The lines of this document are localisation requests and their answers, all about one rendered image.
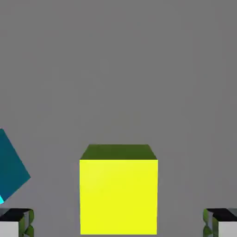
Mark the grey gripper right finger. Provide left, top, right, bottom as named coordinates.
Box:
left=202, top=207, right=237, bottom=237

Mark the large cyan box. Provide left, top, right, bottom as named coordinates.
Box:
left=0, top=128, right=31, bottom=205

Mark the small yellow cube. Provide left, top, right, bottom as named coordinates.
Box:
left=79, top=143, right=159, bottom=236

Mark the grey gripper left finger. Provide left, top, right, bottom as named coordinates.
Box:
left=0, top=208, right=35, bottom=237

